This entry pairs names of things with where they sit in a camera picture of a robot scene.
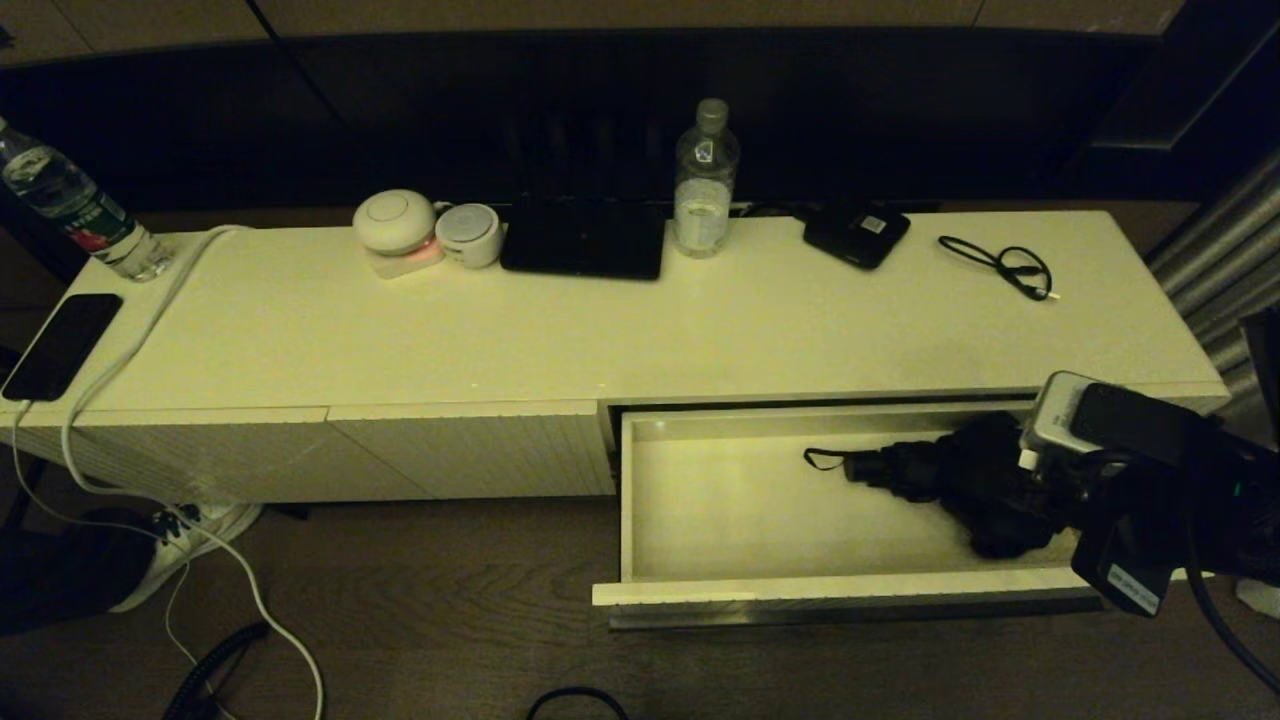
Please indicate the clear bottle with grey cap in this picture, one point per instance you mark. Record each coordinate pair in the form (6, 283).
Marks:
(705, 190)

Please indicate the small black box with label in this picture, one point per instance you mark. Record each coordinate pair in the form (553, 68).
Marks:
(858, 235)

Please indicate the black smartphone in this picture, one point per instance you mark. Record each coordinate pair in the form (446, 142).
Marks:
(62, 345)

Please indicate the white low cabinet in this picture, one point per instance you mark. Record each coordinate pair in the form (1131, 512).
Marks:
(400, 330)

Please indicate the person leg in dark trousers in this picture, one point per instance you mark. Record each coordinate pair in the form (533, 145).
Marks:
(60, 565)

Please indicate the black umbrella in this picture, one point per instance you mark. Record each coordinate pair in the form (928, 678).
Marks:
(960, 480)

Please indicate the grey curtain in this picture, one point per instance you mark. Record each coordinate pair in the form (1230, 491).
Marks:
(1215, 280)

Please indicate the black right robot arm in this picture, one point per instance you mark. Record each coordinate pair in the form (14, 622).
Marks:
(1220, 510)

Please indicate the white sneaker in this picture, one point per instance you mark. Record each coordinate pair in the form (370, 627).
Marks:
(190, 540)

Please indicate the small white round speaker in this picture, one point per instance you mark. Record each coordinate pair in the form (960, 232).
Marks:
(468, 233)

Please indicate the water bottle with green label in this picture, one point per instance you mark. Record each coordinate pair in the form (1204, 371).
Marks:
(70, 205)

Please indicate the black flat set-top box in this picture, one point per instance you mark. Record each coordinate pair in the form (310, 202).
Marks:
(585, 240)

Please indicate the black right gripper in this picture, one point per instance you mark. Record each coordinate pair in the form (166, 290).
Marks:
(1085, 500)

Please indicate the white dome device pink base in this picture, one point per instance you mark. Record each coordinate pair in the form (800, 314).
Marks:
(395, 222)

